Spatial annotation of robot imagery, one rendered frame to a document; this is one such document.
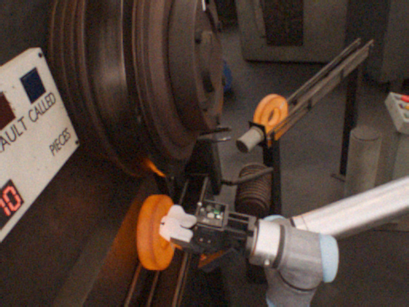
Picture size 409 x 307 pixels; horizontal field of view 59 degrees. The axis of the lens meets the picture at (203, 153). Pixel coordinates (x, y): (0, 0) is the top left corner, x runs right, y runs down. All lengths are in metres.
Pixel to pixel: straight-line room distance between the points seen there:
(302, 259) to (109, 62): 0.49
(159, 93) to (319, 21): 2.90
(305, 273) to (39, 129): 0.54
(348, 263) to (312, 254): 1.04
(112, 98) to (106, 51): 0.07
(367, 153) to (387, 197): 0.69
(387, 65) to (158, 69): 2.46
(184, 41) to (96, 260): 0.43
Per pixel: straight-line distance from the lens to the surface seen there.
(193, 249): 0.75
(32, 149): 0.59
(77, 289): 0.70
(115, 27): 0.59
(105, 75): 0.59
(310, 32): 3.49
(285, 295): 0.82
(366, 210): 0.92
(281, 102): 1.36
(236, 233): 0.73
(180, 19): 0.66
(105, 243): 0.75
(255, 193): 1.28
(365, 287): 1.72
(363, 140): 1.58
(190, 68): 0.63
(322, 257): 0.74
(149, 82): 0.61
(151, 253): 0.74
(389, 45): 2.89
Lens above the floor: 1.39
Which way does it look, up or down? 35 degrees down
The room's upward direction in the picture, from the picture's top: 10 degrees counter-clockwise
